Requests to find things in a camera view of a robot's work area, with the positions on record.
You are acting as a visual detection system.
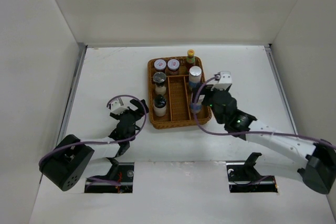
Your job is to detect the silver-cap blue-label tall jar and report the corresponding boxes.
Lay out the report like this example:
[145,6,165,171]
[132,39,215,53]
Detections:
[188,66,202,89]

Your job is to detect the black-top white powder shaker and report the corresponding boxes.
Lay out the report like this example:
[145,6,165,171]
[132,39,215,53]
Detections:
[153,94,167,117]

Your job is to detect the silver-cap blue-label grain jar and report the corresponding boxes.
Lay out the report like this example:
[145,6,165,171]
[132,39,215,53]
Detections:
[190,95,204,114]

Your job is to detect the red chili sauce bottle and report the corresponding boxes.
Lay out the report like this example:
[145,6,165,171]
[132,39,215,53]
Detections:
[186,49,196,70]

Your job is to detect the black-cap white powder grinder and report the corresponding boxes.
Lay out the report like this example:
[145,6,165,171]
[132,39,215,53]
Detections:
[153,72,166,95]

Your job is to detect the white-lid brown sauce jar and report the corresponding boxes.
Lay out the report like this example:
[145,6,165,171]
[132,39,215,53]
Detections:
[167,59,180,76]

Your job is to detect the white-lid dark sauce jar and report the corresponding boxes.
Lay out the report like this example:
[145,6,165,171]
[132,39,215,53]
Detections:
[154,59,167,73]

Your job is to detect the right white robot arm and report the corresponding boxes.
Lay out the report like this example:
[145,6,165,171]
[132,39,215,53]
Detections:
[190,83,335,195]

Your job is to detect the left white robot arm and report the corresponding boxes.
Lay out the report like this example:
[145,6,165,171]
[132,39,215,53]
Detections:
[38,95,149,191]

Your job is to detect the brown wicker divided basket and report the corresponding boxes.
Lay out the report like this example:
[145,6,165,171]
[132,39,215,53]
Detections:
[148,56,196,130]

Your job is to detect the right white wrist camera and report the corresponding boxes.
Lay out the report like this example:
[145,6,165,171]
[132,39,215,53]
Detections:
[212,71,233,91]

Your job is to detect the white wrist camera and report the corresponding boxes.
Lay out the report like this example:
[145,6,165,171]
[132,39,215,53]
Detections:
[212,71,233,91]
[107,98,128,115]

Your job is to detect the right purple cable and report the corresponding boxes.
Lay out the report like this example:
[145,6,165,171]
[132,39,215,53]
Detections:
[191,76,336,150]

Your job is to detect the purple cable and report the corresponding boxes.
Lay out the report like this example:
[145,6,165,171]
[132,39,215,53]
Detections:
[38,94,148,188]
[191,76,336,150]

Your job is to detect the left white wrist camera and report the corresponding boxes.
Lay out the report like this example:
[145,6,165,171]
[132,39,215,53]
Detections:
[107,98,128,115]

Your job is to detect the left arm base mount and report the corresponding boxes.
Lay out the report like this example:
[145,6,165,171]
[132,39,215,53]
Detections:
[84,158,135,194]

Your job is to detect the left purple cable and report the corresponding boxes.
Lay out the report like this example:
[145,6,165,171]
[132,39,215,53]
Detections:
[38,94,148,188]

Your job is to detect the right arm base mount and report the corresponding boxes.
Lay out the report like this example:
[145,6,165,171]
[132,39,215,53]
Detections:
[226,152,278,193]

